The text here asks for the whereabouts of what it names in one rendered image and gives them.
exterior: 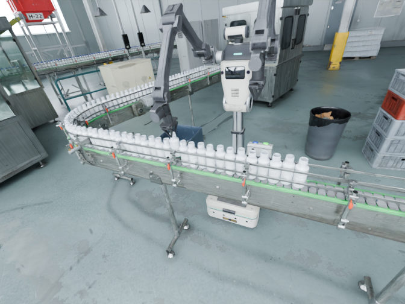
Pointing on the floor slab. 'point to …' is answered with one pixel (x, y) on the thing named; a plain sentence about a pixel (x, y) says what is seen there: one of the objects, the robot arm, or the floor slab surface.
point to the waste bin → (325, 132)
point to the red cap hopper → (33, 12)
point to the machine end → (287, 58)
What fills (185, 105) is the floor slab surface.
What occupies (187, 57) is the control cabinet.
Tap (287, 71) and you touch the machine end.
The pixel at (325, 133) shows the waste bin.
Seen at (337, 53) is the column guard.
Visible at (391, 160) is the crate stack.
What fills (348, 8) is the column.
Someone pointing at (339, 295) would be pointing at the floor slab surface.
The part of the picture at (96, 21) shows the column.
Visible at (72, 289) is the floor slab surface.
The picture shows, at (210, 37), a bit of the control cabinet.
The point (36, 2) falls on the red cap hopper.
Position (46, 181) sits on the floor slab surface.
